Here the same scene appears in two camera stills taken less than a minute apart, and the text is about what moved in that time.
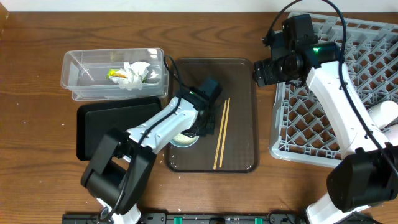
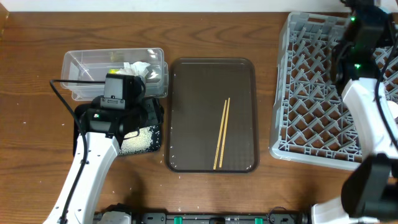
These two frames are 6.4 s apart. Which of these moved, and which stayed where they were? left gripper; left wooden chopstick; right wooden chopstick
Moved: left gripper
Stayed: left wooden chopstick; right wooden chopstick
